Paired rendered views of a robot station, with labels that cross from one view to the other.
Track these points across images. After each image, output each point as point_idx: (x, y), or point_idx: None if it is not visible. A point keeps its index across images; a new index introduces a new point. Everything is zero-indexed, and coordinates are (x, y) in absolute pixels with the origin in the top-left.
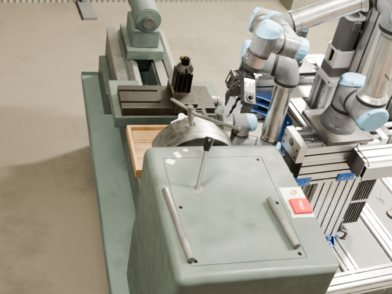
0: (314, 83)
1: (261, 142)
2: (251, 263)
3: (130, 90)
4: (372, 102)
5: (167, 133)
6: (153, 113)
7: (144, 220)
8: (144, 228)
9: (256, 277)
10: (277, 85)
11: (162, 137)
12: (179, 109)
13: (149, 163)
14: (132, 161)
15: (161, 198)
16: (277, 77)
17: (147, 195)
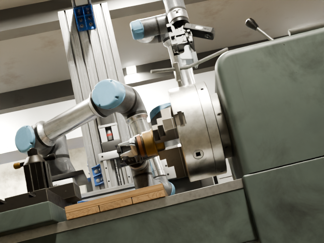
0: (108, 169)
1: (160, 179)
2: None
3: (6, 203)
4: None
5: (180, 91)
6: (59, 204)
7: (282, 105)
8: (288, 114)
9: None
10: (141, 114)
11: (182, 95)
12: (76, 191)
13: (243, 49)
14: (116, 229)
15: (298, 33)
16: (138, 105)
17: (267, 75)
